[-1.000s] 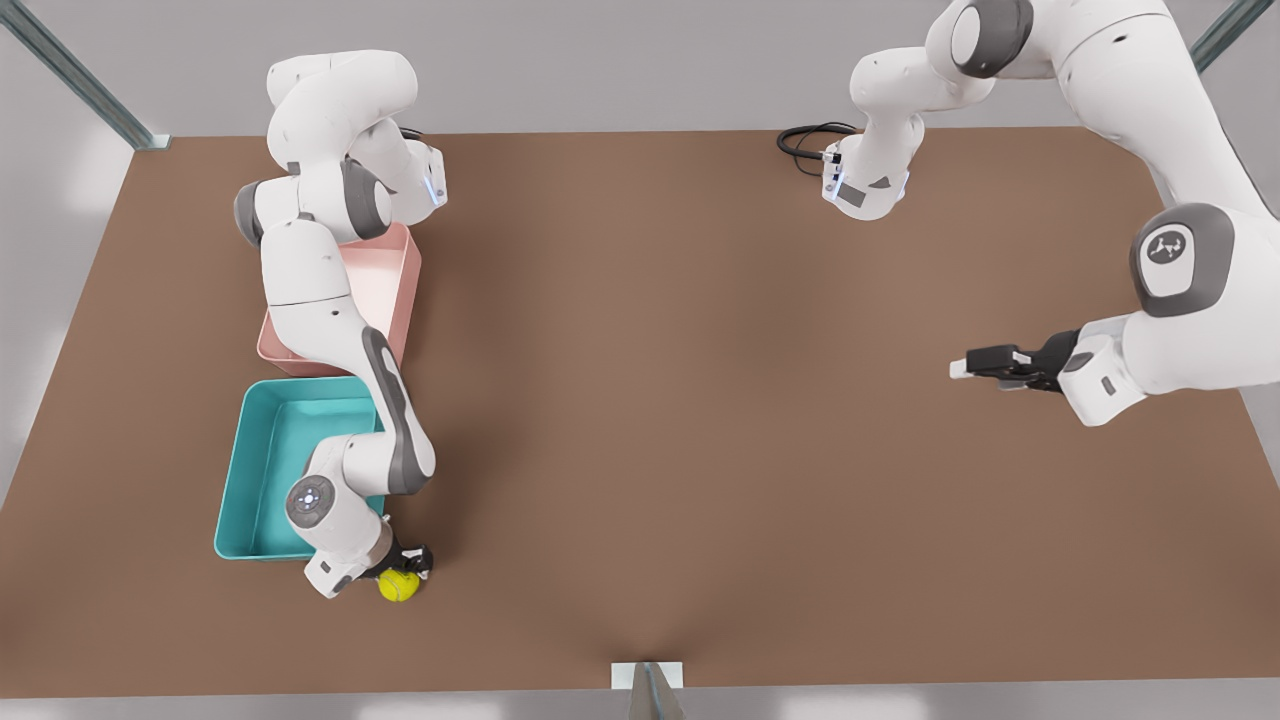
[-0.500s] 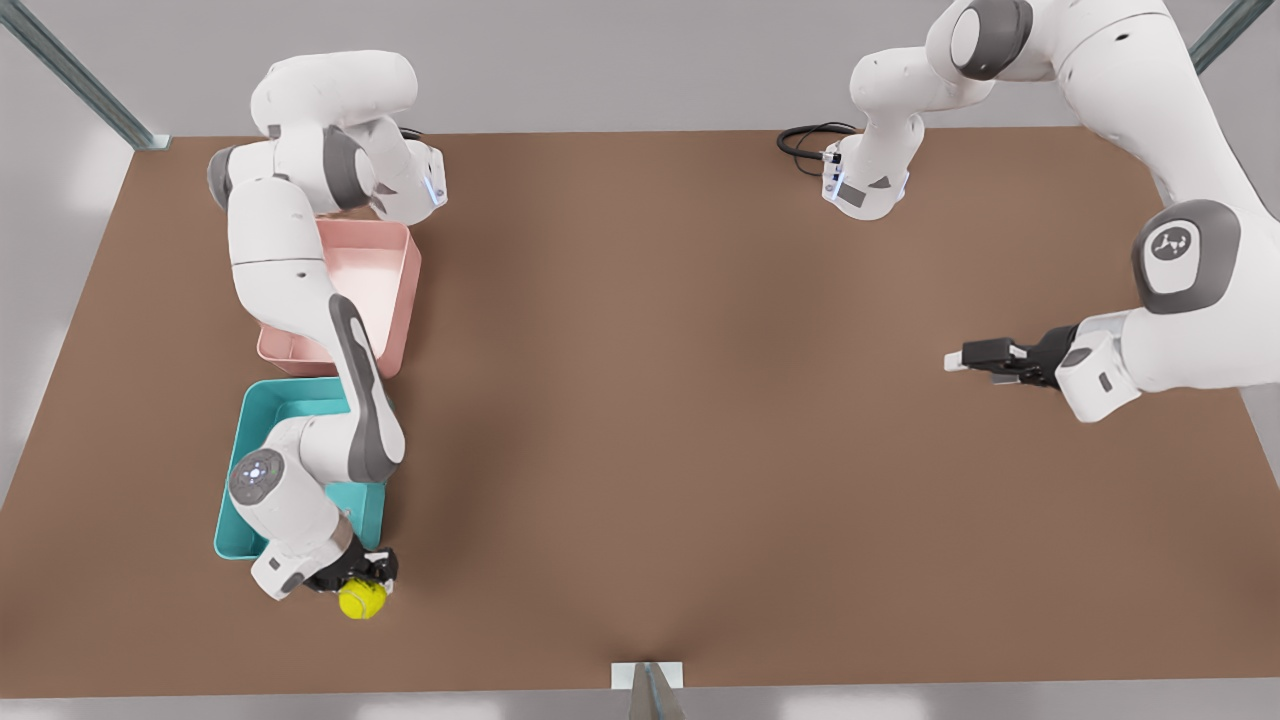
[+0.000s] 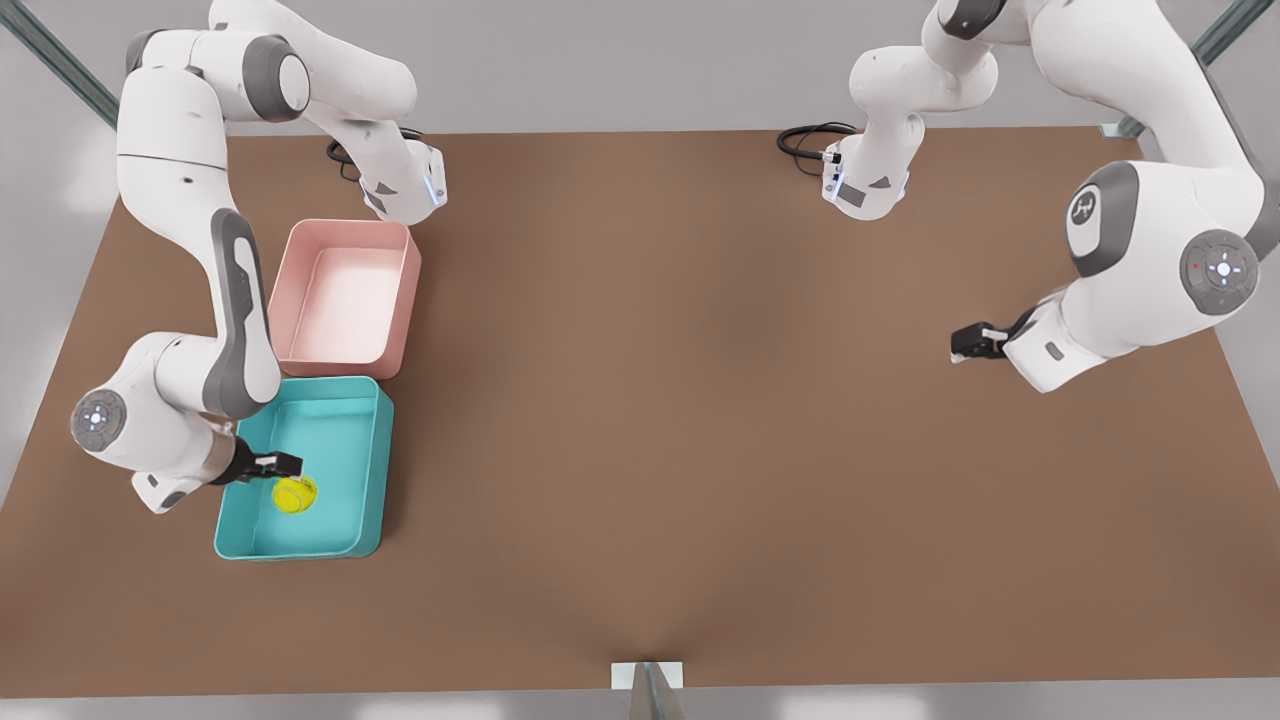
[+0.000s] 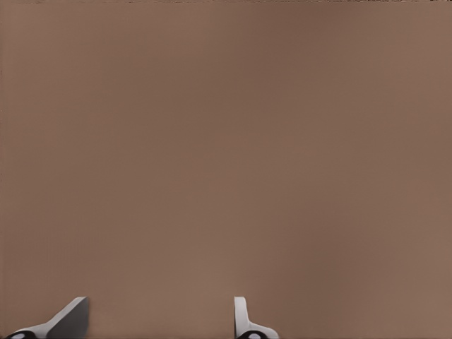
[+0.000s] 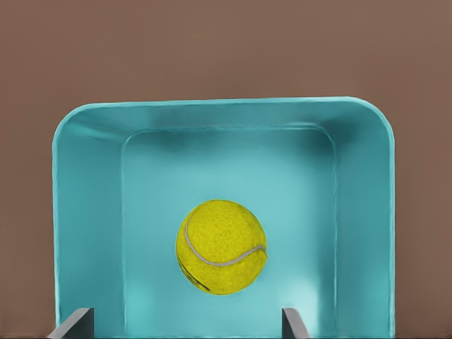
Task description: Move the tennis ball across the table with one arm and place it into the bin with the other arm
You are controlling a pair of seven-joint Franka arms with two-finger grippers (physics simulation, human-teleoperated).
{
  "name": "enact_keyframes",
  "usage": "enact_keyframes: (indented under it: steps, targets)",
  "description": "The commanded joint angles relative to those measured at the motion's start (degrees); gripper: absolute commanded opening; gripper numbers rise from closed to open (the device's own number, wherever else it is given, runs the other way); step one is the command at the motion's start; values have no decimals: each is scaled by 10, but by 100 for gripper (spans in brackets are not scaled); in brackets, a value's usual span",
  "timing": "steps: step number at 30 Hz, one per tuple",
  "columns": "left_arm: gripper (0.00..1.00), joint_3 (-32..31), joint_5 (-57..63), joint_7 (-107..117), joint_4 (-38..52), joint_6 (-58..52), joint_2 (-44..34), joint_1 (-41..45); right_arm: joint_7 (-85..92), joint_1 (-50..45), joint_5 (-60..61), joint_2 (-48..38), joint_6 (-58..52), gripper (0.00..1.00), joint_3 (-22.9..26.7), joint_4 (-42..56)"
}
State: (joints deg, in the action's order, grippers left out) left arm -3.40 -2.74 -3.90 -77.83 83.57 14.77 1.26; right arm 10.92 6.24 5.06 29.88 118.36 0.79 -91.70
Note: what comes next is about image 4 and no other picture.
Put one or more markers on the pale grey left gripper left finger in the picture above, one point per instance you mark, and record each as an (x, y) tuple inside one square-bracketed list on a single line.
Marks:
[(69, 321)]

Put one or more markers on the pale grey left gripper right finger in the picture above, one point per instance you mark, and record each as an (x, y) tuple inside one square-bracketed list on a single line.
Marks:
[(241, 318)]

